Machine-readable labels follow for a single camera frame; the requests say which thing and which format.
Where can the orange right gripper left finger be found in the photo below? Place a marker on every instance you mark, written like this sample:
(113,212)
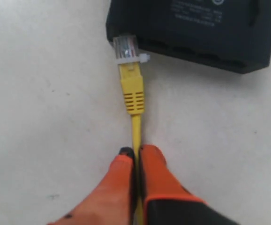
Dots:
(112,202)

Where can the small black box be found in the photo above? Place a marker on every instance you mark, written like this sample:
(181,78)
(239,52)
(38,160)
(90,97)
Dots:
(232,35)

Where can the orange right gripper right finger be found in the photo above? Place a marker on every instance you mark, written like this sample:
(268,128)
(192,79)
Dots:
(165,200)

